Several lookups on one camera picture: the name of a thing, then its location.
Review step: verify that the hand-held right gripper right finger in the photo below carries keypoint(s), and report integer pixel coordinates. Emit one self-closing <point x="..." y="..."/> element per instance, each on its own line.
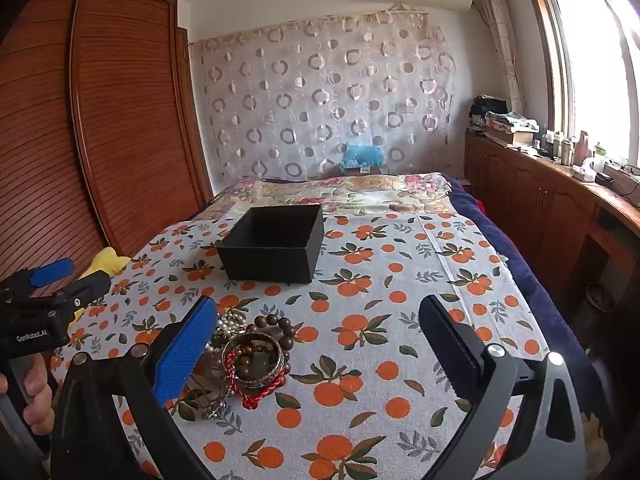
<point x="445" y="335"/>

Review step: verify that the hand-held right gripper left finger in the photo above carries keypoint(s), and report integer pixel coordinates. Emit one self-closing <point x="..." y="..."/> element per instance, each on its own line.
<point x="185" y="347"/>

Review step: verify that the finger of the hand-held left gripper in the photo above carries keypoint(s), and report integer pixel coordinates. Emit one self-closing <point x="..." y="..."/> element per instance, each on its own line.
<point x="52" y="271"/>
<point x="85" y="287"/>

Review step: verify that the carved metal bangle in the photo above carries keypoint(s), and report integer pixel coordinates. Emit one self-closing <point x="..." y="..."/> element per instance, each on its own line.
<point x="280" y="372"/>

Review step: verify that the black cardboard box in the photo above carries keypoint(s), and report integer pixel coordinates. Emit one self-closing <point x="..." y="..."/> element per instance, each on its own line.
<point x="280" y="240"/>

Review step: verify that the person's left hand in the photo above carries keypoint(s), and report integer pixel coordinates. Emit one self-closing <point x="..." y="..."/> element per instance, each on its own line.
<point x="37" y="392"/>

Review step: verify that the orange fruit print tablecloth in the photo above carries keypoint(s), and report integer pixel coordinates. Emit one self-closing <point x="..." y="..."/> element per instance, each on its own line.
<point x="360" y="285"/>

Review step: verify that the dark blue bedsheet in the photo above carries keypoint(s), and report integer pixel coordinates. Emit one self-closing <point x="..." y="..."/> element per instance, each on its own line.
<point x="515" y="255"/>

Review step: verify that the brown wooden wardrobe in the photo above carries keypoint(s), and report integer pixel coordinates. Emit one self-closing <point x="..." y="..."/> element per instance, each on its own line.
<point x="100" y="135"/>

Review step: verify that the round bowl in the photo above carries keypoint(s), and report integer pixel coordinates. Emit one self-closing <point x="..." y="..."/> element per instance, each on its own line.
<point x="600" y="296"/>

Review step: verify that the long wooden cabinet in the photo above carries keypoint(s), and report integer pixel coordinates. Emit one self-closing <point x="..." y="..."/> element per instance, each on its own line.
<point x="530" y="195"/>

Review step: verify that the floral blanket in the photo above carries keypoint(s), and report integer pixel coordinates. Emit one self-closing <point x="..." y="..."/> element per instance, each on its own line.
<point x="350" y="192"/>

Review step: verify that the blue plastic bag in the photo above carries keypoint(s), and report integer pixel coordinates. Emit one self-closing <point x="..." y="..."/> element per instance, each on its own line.
<point x="361" y="155"/>

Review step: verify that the group of small bottles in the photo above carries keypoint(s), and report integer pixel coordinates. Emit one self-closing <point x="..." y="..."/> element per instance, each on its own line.
<point x="557" y="147"/>

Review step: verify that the pile of books and clothes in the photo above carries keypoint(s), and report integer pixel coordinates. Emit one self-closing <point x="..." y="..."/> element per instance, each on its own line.
<point x="505" y="122"/>

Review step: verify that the pink bottle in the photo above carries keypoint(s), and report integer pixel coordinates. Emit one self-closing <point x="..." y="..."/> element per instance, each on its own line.
<point x="581" y="150"/>

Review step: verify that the white bottle with green cap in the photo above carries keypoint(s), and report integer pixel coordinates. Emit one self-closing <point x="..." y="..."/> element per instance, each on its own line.
<point x="598" y="157"/>

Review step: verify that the patterned window curtain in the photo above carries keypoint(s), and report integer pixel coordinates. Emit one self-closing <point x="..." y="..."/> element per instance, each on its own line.
<point x="500" y="45"/>

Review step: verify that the window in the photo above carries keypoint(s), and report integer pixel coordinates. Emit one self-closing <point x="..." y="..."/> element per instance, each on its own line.
<point x="590" y="60"/>

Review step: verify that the circle pattern wall curtain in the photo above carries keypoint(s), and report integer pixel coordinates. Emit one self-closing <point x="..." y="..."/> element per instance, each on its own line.
<point x="325" y="95"/>

